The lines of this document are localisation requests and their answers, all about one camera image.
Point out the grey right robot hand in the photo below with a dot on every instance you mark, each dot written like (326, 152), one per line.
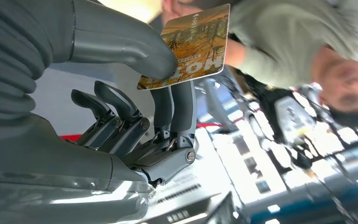
(49, 173)

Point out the person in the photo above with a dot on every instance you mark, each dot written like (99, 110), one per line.
(290, 40)

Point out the ribbed grey right arm sleeve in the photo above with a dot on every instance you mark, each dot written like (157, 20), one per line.
(9, 61)

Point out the white printed box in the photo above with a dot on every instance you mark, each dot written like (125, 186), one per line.
(185, 194)

